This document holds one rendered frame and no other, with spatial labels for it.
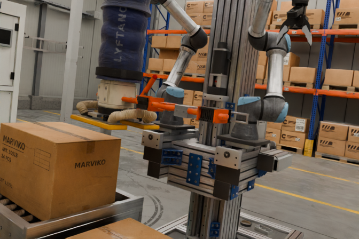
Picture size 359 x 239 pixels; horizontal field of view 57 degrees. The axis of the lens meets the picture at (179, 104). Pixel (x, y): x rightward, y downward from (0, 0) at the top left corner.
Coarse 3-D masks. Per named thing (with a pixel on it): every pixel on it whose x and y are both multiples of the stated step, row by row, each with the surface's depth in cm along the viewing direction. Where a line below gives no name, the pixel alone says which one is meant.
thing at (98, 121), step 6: (78, 114) 160; (84, 114) 161; (78, 120) 156; (84, 120) 151; (90, 120) 148; (96, 120) 147; (102, 120) 149; (102, 126) 141; (108, 126) 138; (114, 126) 140; (120, 126) 142; (126, 126) 144
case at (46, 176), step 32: (32, 128) 184; (64, 128) 197; (0, 160) 189; (32, 160) 167; (64, 160) 158; (96, 160) 173; (0, 192) 188; (32, 192) 166; (64, 192) 160; (96, 192) 175
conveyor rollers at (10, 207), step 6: (0, 198) 185; (6, 198) 188; (6, 204) 179; (12, 204) 175; (12, 210) 173; (18, 210) 169; (24, 210) 170; (24, 216) 169; (30, 216) 164; (30, 222) 162; (36, 222) 157
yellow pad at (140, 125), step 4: (120, 120) 164; (124, 120) 163; (140, 120) 160; (128, 124) 159; (132, 124) 157; (136, 124) 155; (140, 124) 154; (144, 124) 155; (148, 124) 156; (152, 124) 158; (140, 128) 153; (144, 128) 152; (148, 128) 153; (152, 128) 155; (156, 128) 157
